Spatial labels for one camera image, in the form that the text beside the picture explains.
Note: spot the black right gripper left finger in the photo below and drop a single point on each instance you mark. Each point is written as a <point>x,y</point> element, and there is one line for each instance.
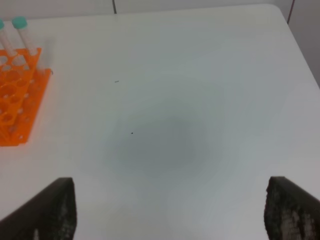
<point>49,215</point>

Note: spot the test tube row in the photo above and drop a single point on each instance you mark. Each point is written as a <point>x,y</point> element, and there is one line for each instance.
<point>21,25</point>
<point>4,40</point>

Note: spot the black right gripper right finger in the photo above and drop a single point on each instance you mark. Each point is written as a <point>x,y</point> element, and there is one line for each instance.
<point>290,212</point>

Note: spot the orange test tube rack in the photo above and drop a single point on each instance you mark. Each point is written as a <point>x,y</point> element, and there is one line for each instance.
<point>22,90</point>

